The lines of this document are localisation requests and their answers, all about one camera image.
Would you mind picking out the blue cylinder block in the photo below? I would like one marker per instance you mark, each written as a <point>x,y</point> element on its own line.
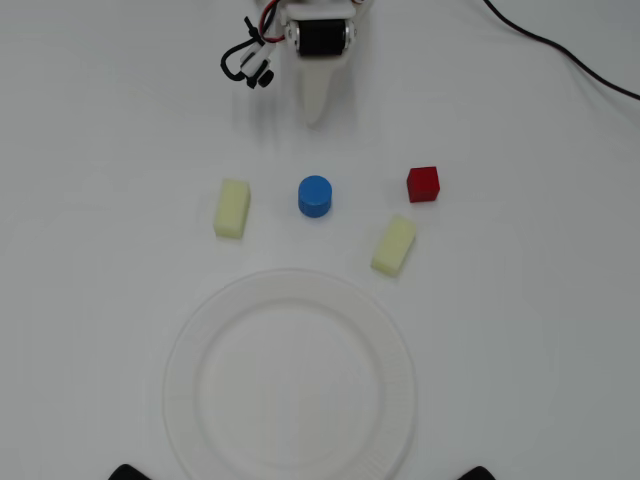
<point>315,196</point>

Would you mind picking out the small white black wrist camera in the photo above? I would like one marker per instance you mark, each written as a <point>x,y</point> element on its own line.
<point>256,62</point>

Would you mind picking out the red cube block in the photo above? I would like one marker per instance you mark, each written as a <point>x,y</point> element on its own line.
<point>423,185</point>

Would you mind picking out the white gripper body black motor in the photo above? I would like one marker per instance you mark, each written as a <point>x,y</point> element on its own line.
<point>320,36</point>

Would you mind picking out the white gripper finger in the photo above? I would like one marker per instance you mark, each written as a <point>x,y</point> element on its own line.
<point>317,90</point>

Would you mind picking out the black stand foot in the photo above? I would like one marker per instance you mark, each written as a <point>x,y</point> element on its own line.
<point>127,473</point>
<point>480,474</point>

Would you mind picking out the white paper plate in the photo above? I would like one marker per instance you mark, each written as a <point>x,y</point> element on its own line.
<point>290,380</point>

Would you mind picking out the pale yellow foam block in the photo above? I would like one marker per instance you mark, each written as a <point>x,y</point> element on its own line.
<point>232,209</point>
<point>394,246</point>

